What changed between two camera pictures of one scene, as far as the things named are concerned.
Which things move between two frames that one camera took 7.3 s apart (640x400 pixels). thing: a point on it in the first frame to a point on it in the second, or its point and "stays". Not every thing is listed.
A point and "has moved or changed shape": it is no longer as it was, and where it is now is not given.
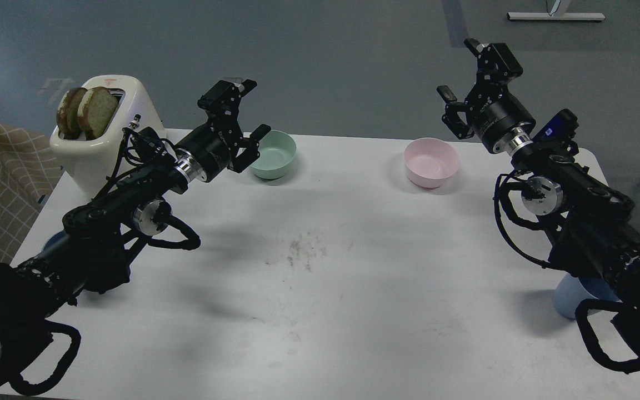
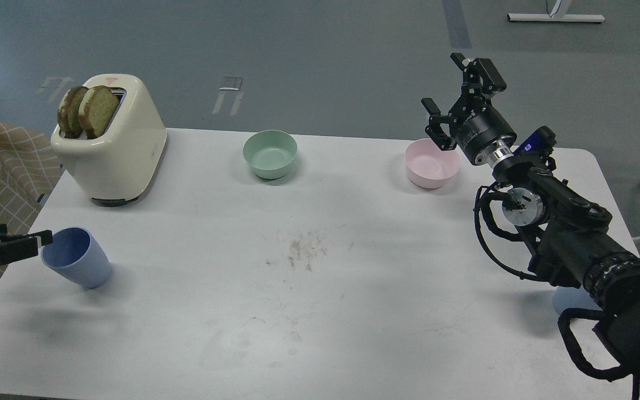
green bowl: x=278 y=149 stays
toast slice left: x=66 y=114 stays
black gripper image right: x=490 y=109 to x=474 y=121
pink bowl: x=430 y=163 stays
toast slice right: x=96 y=110 stays
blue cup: x=572 y=290 has moved or changed shape
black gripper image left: x=220 y=141 to x=10 y=250
